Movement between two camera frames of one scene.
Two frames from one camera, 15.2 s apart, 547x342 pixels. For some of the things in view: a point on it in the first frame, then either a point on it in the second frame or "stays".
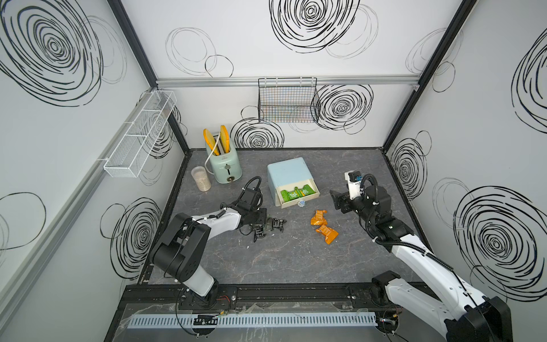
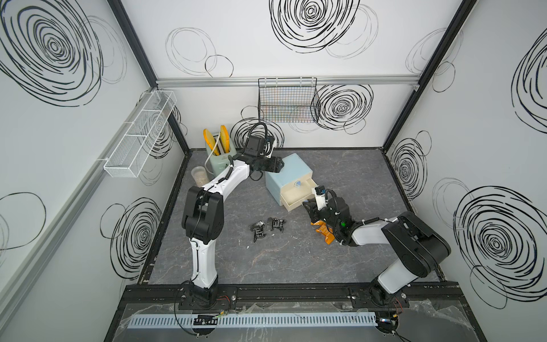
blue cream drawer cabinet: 291,182 stays
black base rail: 256,297 stays
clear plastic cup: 201,177 stays
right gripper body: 355,204 → 324,215
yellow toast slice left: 211,141 stays
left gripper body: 258,216 → 264,163
